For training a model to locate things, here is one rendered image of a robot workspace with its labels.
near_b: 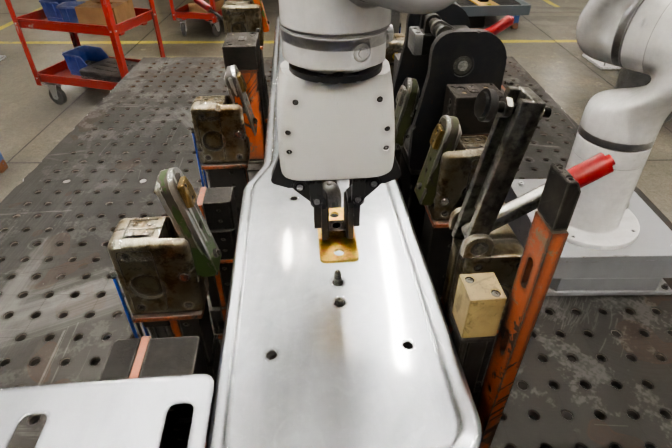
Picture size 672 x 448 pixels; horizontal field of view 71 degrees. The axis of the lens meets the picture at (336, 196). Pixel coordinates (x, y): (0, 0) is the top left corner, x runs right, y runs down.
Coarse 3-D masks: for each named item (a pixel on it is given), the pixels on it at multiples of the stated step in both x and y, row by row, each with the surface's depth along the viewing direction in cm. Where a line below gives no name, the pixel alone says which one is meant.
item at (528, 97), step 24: (480, 96) 41; (504, 96) 42; (528, 96) 40; (480, 120) 41; (504, 120) 43; (528, 120) 40; (504, 144) 41; (528, 144) 41; (480, 168) 46; (504, 168) 43; (480, 192) 47; (504, 192) 44; (480, 216) 46
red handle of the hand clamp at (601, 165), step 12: (600, 156) 45; (576, 168) 46; (588, 168) 45; (600, 168) 45; (612, 168) 45; (576, 180) 45; (588, 180) 45; (528, 192) 47; (540, 192) 47; (504, 204) 48; (516, 204) 47; (528, 204) 47; (504, 216) 47; (516, 216) 47; (492, 228) 48
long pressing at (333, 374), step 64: (256, 192) 66; (384, 192) 66; (256, 256) 55; (384, 256) 55; (256, 320) 47; (320, 320) 47; (384, 320) 47; (256, 384) 42; (320, 384) 42; (384, 384) 42; (448, 384) 42
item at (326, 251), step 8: (336, 208) 51; (336, 224) 48; (344, 224) 47; (320, 232) 48; (336, 232) 47; (344, 232) 47; (320, 240) 47; (328, 240) 47; (336, 240) 47; (344, 240) 47; (352, 240) 47; (320, 248) 46; (328, 248) 46; (336, 248) 46; (344, 248) 46; (352, 248) 46; (320, 256) 45; (328, 256) 45; (336, 256) 45; (344, 256) 45; (352, 256) 45
